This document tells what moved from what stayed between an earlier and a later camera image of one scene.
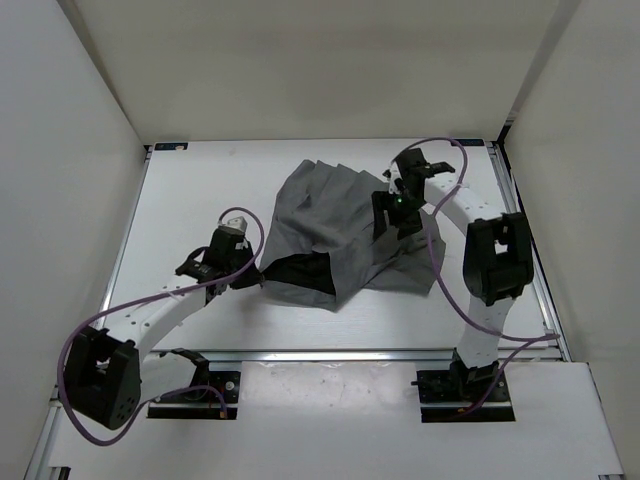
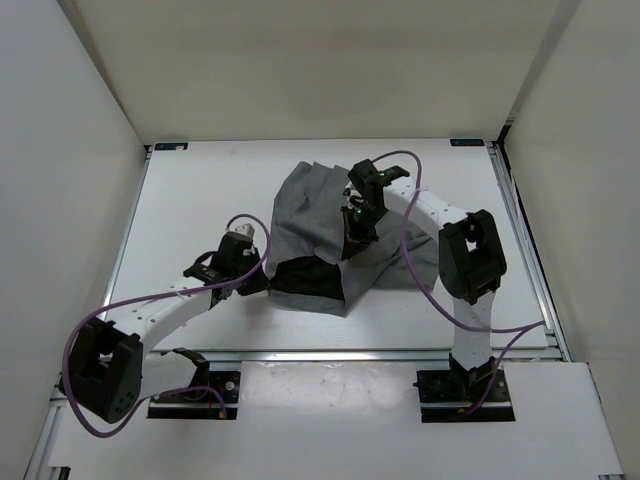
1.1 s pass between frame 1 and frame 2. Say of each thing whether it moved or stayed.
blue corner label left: stayed
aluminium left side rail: stayed
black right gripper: moved
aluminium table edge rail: stayed
